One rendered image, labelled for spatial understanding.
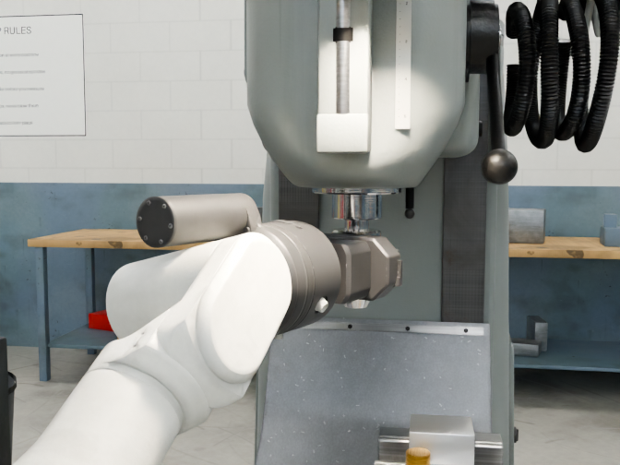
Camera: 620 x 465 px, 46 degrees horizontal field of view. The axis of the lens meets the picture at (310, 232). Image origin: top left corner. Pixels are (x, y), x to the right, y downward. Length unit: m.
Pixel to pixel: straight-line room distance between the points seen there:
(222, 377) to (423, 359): 0.66
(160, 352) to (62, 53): 5.17
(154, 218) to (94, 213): 4.92
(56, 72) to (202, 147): 1.18
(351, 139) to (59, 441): 0.31
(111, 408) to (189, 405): 0.05
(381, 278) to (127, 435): 0.30
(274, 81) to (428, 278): 0.53
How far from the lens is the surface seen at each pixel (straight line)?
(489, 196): 1.07
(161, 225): 0.49
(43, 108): 5.60
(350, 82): 0.58
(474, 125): 0.81
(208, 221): 0.51
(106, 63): 5.42
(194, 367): 0.43
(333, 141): 0.57
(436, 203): 1.07
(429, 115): 0.62
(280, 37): 0.63
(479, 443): 0.78
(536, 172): 4.95
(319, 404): 1.07
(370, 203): 0.68
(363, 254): 0.62
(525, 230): 4.41
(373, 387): 1.07
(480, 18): 0.73
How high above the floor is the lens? 1.33
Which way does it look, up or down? 5 degrees down
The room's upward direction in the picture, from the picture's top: straight up
